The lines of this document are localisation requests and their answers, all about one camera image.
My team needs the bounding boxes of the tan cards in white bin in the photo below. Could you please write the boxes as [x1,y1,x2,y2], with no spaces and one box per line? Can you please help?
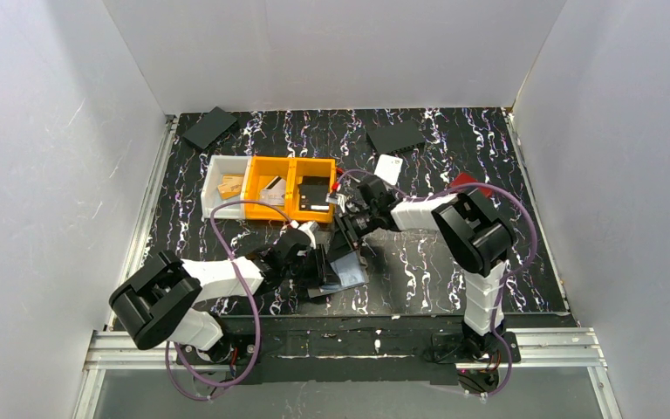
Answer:
[216,174,246,201]

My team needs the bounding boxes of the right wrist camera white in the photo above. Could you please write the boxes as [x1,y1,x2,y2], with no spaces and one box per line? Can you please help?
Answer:
[325,182,351,216]

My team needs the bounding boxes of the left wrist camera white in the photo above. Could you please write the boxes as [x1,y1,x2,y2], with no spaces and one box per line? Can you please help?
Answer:
[290,220,319,247]

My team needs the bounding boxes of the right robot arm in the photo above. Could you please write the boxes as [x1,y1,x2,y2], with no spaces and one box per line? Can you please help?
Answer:
[326,175,516,337]

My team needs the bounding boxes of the black card case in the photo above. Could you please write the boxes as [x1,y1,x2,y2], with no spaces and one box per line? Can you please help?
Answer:
[181,106,239,152]
[366,120,426,155]

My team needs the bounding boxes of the black cards in orange bin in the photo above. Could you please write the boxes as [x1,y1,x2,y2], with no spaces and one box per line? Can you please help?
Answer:
[297,176,331,212]

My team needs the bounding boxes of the black card case far left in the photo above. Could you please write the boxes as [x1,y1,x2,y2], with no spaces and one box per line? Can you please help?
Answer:
[181,106,239,152]

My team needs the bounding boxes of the white card holder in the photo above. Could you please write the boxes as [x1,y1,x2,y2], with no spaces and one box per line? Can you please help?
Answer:
[373,155,404,186]

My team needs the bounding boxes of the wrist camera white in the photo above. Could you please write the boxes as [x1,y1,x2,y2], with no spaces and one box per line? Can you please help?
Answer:
[290,220,319,247]
[325,182,351,216]

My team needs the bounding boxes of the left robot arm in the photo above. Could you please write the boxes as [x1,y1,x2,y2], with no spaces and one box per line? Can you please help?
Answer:
[108,222,339,351]

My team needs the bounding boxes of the grey card holder blue inside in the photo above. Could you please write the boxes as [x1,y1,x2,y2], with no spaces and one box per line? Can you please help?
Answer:
[307,251,369,299]

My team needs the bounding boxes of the black card case far centre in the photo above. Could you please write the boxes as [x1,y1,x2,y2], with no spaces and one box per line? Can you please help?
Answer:
[366,120,426,155]

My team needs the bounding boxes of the red card holder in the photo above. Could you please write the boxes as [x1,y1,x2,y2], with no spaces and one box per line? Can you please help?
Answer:
[449,172,493,198]

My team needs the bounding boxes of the white plastic bin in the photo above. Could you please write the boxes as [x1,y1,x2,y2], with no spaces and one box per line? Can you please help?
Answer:
[201,155,251,220]

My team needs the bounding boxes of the silver cards in orange bin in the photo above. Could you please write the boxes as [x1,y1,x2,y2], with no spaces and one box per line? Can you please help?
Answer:
[258,176,286,207]

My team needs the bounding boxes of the orange double bin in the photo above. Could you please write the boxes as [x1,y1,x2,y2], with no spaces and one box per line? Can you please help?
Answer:
[243,156,337,224]

